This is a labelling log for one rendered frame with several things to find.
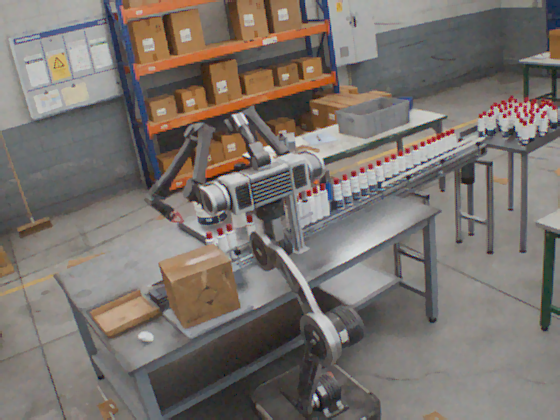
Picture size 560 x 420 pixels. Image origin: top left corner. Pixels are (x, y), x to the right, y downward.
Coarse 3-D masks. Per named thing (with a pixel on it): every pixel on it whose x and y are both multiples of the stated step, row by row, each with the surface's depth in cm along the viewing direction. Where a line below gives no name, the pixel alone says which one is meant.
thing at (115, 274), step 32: (352, 224) 348; (384, 224) 341; (416, 224) 335; (128, 256) 357; (160, 256) 350; (288, 256) 323; (320, 256) 318; (352, 256) 311; (64, 288) 330; (96, 288) 324; (128, 288) 318; (256, 288) 297; (288, 288) 292; (160, 320) 282; (128, 352) 260; (160, 352) 256
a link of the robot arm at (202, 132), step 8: (200, 128) 280; (208, 128) 280; (200, 136) 279; (208, 136) 279; (200, 144) 276; (208, 144) 278; (200, 152) 273; (208, 152) 276; (200, 160) 271; (200, 168) 270; (200, 176) 268; (192, 184) 263; (200, 184) 269; (184, 192) 265; (192, 192) 261
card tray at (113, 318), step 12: (120, 300) 301; (132, 300) 304; (144, 300) 302; (96, 312) 294; (108, 312) 296; (120, 312) 294; (132, 312) 292; (144, 312) 291; (156, 312) 286; (108, 324) 285; (120, 324) 283; (132, 324) 280; (108, 336) 273
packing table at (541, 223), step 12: (552, 216) 323; (552, 228) 312; (552, 240) 321; (552, 252) 324; (552, 264) 328; (552, 276) 331; (552, 288) 335; (552, 300) 339; (552, 312) 336; (540, 324) 347
